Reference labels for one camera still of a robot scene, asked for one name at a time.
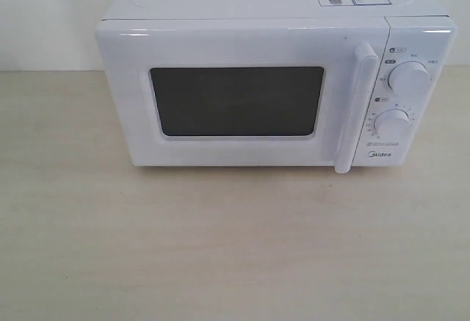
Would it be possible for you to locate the white microwave door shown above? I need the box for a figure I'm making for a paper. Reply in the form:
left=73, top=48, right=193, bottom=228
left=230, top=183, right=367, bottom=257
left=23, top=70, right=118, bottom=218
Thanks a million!
left=95, top=18, right=390, bottom=173

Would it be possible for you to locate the white Midea microwave oven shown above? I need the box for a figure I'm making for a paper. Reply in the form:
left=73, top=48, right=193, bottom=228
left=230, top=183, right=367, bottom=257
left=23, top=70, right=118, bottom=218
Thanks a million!
left=95, top=0, right=457, bottom=173

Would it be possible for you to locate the lower white timer knob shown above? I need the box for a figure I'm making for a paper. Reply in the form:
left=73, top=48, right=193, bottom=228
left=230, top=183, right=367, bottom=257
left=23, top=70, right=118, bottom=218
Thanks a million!
left=373, top=109, right=411, bottom=140

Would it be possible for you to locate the upper white power knob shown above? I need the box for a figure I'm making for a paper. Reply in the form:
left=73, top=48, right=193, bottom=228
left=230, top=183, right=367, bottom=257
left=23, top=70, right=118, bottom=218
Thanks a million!
left=388, top=61, right=430, bottom=95

